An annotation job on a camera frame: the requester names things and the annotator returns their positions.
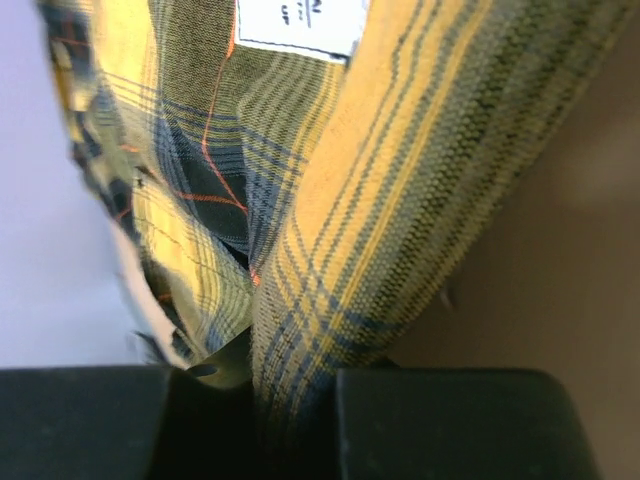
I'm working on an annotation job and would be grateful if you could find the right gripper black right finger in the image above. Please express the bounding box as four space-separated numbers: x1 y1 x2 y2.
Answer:
372 356 399 369

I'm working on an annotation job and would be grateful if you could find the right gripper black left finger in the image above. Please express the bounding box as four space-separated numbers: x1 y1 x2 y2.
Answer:
188 329 252 390

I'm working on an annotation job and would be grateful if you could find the yellow plaid long sleeve shirt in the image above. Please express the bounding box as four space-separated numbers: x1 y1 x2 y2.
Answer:
38 1 639 448

